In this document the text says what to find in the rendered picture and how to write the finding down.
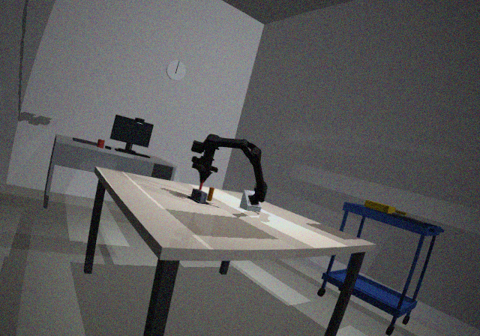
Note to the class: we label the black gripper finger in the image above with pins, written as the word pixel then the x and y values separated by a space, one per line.
pixel 207 175
pixel 202 175

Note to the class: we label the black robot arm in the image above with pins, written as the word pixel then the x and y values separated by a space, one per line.
pixel 212 142

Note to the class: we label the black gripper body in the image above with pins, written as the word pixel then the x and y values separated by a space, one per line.
pixel 206 164

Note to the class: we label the dark brown cylinder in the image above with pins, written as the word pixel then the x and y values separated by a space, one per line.
pixel 210 193

